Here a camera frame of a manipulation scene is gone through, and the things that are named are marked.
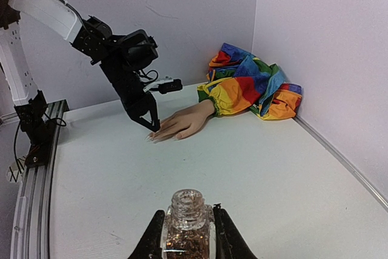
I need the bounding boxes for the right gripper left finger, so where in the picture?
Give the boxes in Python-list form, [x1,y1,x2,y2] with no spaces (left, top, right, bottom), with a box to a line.
[129,210,166,259]

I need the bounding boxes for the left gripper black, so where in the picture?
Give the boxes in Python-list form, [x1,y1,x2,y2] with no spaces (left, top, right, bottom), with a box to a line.
[121,89,160,132]

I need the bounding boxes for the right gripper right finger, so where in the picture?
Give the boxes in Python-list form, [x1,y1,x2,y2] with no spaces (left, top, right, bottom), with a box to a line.
[213,204,257,259]

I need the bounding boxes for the glitter nail polish bottle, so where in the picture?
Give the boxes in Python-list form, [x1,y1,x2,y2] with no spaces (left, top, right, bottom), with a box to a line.
[160,189,216,259]

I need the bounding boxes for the mannequin hand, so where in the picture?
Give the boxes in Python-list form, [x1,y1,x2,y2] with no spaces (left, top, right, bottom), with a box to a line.
[146,99,215,143]

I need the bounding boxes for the colourful patchwork sleeve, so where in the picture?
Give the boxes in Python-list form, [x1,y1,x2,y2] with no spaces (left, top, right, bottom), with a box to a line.
[197,43,303,121]

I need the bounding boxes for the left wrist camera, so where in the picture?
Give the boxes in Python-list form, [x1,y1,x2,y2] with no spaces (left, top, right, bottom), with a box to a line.
[143,78,183,94]

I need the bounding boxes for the aluminium front rail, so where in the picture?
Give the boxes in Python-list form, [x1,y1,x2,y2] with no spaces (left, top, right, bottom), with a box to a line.
[8,99,69,259]

